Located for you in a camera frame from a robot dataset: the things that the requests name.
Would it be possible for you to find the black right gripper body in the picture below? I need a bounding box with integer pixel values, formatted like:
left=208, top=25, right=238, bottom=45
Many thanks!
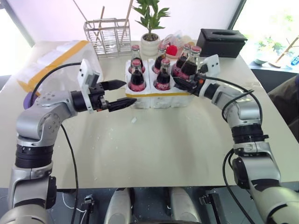
left=187, top=78, right=206, bottom=97

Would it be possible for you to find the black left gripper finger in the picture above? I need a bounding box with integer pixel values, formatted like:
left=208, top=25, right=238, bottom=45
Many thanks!
left=104, top=79, right=127, bottom=91
left=107, top=97, right=137, bottom=112

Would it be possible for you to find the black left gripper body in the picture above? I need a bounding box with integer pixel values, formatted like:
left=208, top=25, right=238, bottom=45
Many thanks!
left=88, top=81, right=110, bottom=112

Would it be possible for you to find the glass cola bottle red cap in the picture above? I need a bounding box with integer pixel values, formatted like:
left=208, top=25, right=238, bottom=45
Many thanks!
left=151, top=45, right=167, bottom=73
left=181, top=46, right=202, bottom=82
left=153, top=58, right=172, bottom=91
left=129, top=44, right=146, bottom=73
left=171, top=43, right=192, bottom=79
left=128, top=59, right=147, bottom=92

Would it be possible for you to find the white foam crate yellow tape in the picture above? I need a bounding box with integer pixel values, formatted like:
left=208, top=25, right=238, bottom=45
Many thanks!
left=124, top=58, right=195, bottom=110

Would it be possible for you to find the black tissue box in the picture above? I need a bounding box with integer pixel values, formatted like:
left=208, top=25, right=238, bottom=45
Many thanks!
left=195, top=28, right=249, bottom=59

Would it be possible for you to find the white foam box yellow tape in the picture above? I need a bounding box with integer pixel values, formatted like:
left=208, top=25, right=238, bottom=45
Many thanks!
left=16, top=40, right=103, bottom=94

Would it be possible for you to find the red round toy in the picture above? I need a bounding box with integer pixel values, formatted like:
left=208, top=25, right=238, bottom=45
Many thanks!
left=165, top=45, right=179, bottom=57

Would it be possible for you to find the clear plastic bag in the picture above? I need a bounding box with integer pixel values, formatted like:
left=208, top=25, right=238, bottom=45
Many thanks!
left=160, top=29, right=198, bottom=59

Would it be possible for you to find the white ribbed plant pot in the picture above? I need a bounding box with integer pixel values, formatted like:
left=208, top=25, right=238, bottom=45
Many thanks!
left=140, top=33, right=162, bottom=57

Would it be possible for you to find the thin wooden stick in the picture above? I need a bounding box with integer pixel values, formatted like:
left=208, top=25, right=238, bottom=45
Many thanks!
left=97, top=6, right=106, bottom=43
left=72, top=0, right=99, bottom=41

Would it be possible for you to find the purple round object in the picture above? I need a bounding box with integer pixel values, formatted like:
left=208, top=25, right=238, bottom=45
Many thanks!
left=22, top=91, right=42, bottom=110

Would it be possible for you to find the thick wooden stick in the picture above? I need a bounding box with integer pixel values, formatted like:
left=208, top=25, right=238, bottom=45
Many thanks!
left=119, top=0, right=135, bottom=45

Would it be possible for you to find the green leafy plant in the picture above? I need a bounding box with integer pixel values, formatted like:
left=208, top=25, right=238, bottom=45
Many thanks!
left=132, top=0, right=171, bottom=41

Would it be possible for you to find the person in dark clothes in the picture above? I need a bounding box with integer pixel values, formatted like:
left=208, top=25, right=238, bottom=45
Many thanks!
left=267, top=74, right=299, bottom=139

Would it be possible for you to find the wooden stand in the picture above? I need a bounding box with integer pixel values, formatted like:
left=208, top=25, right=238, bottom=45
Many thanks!
left=268, top=35, right=299, bottom=69

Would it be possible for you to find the grey rounded robot shape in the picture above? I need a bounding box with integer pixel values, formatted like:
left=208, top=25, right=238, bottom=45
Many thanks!
left=169, top=188, right=203, bottom=224
left=103, top=188, right=133, bottom=224

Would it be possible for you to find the black table clamp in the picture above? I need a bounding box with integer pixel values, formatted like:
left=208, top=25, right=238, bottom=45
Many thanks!
left=198, top=189, right=221, bottom=224
left=81, top=195, right=95, bottom=224

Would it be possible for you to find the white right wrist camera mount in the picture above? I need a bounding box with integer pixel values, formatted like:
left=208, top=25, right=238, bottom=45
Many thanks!
left=197, top=55, right=221, bottom=93

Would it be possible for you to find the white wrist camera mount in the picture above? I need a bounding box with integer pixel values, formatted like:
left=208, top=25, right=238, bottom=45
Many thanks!
left=78, top=58, right=101, bottom=114
left=197, top=55, right=221, bottom=93

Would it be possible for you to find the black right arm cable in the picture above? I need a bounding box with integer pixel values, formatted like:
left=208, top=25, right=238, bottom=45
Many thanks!
left=198, top=63, right=262, bottom=224

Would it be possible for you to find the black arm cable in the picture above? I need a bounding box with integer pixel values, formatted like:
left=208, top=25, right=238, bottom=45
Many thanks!
left=198, top=63, right=262, bottom=224
left=30, top=62, right=82, bottom=224

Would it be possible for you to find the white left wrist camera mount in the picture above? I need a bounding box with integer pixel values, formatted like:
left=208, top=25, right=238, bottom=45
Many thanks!
left=78, top=58, right=101, bottom=114

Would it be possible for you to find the metal wire rack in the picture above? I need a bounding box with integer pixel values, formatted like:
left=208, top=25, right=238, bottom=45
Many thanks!
left=83, top=18, right=132, bottom=56

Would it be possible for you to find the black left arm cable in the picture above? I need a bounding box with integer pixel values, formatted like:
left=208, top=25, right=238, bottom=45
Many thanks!
left=30, top=62, right=82, bottom=224

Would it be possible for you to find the thin white cable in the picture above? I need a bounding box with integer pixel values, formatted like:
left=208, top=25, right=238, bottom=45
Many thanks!
left=62, top=191, right=87, bottom=214

